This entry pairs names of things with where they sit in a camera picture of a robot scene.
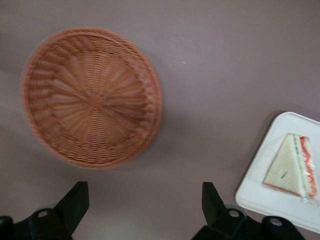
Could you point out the round brown wicker basket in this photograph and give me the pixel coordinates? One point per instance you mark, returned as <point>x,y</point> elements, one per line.
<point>92,100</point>

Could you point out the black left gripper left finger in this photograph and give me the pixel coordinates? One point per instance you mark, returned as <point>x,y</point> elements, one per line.
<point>62,207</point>

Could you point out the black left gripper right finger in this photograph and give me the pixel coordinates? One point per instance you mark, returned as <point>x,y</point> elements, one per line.
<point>220,212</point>

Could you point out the cream rectangular serving tray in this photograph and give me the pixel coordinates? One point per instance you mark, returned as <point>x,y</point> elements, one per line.
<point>265,200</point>

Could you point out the triangular sandwich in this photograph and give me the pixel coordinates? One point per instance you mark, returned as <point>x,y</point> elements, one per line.
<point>292,170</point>

